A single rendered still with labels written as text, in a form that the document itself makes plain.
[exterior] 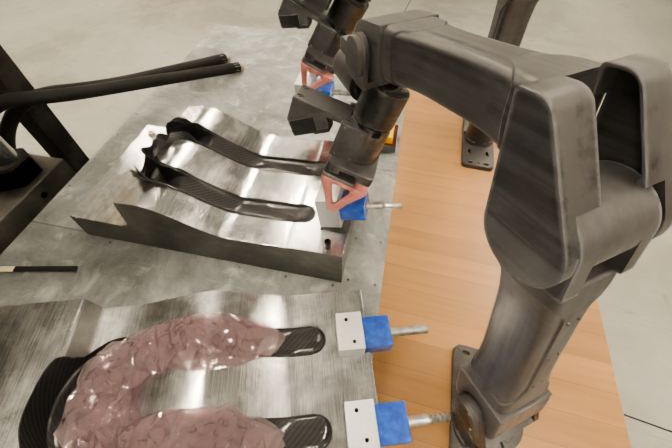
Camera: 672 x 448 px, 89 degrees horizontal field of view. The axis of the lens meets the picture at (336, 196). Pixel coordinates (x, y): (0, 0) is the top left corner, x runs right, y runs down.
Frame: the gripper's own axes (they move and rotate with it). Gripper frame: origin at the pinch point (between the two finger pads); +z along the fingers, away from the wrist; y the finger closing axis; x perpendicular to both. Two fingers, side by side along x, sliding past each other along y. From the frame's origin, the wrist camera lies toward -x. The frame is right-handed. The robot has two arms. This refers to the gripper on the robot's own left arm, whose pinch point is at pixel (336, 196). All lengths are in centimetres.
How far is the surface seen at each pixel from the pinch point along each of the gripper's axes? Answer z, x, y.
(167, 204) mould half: 10.5, -24.3, 6.2
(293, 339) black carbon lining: 12.6, 2.3, 17.9
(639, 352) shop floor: 50, 131, -45
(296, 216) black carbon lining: 7.5, -4.6, 0.3
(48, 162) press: 34, -64, -10
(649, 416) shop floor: 55, 129, -24
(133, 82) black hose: 16, -54, -27
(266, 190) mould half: 8.6, -11.6, -3.8
